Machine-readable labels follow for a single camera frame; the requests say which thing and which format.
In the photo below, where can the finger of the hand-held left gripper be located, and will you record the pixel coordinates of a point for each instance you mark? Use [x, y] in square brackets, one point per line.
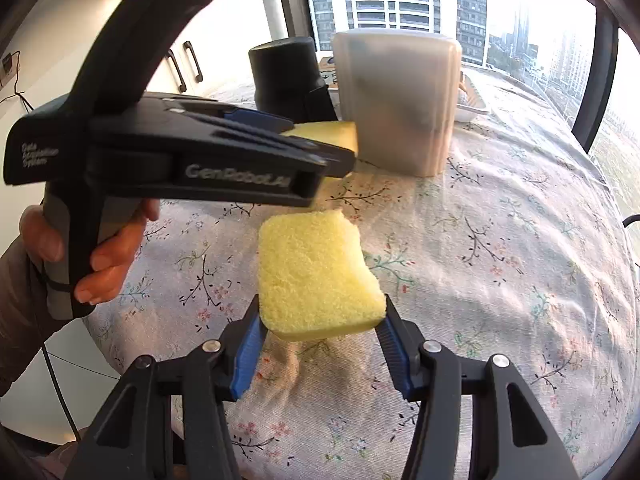
[320, 157]
[260, 119]

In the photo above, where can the yellow sponge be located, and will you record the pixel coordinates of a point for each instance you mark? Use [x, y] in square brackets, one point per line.
[330, 135]
[312, 270]

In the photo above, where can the white cabinet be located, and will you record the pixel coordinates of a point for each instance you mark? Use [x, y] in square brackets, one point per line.
[220, 35]

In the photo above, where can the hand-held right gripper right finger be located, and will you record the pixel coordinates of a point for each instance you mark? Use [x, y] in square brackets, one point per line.
[395, 355]

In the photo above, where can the black window frame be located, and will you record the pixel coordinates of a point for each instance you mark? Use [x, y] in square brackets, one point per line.
[597, 75]

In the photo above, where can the black plastic container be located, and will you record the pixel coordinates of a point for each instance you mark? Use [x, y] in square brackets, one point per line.
[287, 77]

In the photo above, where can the white tray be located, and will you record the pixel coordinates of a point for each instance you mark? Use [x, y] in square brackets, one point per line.
[472, 102]

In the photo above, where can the translucent plastic container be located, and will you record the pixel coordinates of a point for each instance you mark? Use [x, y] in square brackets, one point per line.
[400, 105]

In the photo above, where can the person's left hand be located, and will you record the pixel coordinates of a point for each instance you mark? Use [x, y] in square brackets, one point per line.
[110, 255]

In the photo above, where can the person's left forearm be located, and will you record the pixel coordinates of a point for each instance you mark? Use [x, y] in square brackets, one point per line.
[25, 320]

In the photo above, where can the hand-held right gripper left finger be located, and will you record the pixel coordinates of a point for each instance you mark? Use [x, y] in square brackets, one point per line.
[247, 355]

